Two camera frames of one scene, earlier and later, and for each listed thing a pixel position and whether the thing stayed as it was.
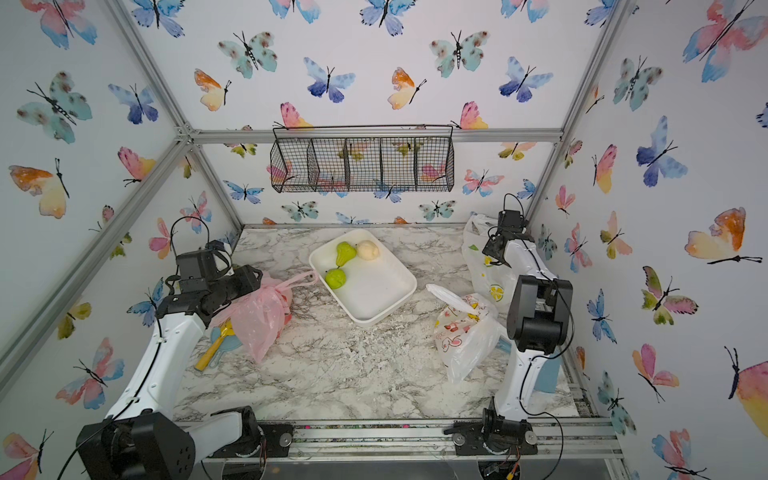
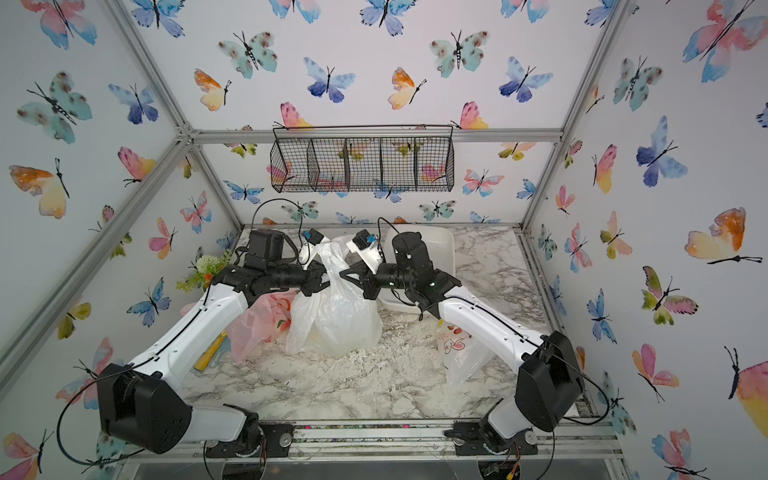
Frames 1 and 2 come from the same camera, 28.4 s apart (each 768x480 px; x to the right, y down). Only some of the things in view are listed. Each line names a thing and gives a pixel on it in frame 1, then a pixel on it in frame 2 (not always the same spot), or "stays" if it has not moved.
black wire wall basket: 364,158 stays
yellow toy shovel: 227,329 stays
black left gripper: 249,280 to 314,280
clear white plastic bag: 467,332 stays
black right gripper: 491,244 to 368,279
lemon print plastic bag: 493,281 to 337,318
